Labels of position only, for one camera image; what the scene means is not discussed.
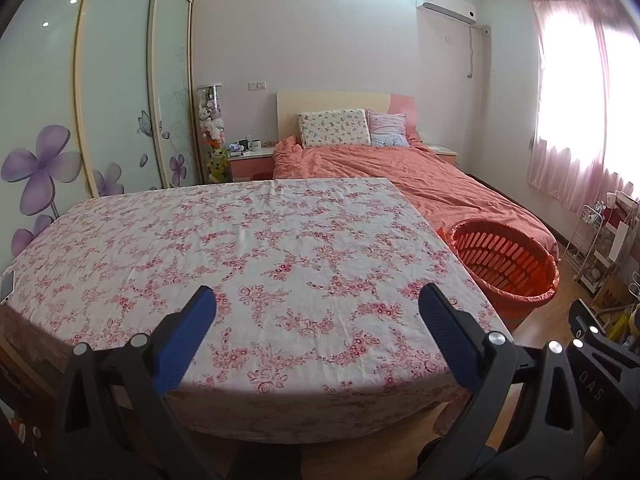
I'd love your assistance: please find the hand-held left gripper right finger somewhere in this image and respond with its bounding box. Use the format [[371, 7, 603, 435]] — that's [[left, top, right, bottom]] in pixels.
[[418, 284, 586, 480]]

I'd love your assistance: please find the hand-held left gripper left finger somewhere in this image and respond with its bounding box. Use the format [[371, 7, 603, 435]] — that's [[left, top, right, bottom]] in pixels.
[[52, 286, 218, 480]]

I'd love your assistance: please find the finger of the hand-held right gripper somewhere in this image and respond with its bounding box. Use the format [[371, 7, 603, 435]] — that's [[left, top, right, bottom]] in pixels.
[[568, 298, 640, 367]]

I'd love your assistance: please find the orange plastic laundry basket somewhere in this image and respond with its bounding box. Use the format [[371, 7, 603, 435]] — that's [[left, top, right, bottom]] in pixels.
[[436, 219, 561, 320]]

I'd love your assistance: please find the person's right forearm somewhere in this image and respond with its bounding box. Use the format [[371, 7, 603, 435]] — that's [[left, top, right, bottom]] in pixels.
[[592, 427, 612, 480]]

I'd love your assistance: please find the cardboard box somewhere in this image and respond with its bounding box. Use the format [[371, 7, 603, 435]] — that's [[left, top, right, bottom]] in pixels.
[[590, 275, 640, 322]]

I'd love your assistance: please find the pink floral tablecloth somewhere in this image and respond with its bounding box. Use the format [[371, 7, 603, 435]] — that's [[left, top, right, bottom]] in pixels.
[[0, 177, 514, 445]]

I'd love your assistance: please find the orange bed duvet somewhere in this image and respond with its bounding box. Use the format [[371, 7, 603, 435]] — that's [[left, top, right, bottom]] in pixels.
[[272, 135, 561, 261]]

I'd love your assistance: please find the pink and white nightstand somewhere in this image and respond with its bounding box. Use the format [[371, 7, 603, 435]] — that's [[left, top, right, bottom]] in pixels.
[[427, 144, 459, 166], [227, 147, 276, 184]]

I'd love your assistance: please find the clear tube of plush toys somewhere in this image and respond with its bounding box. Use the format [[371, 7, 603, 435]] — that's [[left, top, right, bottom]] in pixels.
[[196, 85, 229, 185]]

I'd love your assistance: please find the pink striped pillow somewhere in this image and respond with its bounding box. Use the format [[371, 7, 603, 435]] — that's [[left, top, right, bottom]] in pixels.
[[367, 111, 409, 149]]

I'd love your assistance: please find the pink curtain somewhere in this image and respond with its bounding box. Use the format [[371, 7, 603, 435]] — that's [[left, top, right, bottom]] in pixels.
[[520, 0, 640, 217]]

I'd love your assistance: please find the floral print pillow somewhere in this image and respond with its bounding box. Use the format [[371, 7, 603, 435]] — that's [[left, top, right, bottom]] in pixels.
[[298, 109, 372, 150]]

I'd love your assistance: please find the beige and pink headboard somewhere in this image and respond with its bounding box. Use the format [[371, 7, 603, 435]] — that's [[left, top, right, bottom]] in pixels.
[[276, 91, 419, 142]]

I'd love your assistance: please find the flower print sliding wardrobe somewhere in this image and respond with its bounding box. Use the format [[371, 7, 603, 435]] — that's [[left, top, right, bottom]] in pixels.
[[0, 0, 204, 257]]

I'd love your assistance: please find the air conditioner pipe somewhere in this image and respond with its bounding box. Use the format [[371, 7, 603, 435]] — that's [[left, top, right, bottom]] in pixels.
[[466, 24, 492, 80]]

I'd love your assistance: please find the white air conditioner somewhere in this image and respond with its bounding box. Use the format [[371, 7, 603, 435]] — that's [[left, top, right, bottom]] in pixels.
[[414, 0, 477, 26]]

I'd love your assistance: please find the white wire rack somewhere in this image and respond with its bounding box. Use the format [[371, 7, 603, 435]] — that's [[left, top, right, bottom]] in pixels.
[[564, 202, 640, 294]]

